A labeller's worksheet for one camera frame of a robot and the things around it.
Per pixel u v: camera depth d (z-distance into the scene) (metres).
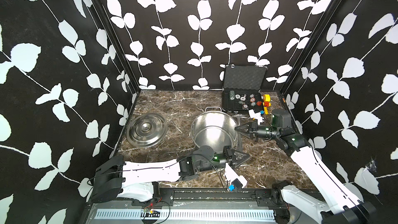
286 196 0.62
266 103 1.11
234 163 0.55
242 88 1.17
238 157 0.59
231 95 1.14
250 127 0.62
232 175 0.53
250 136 0.63
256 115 0.69
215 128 0.96
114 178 0.41
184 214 0.70
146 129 0.95
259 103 1.11
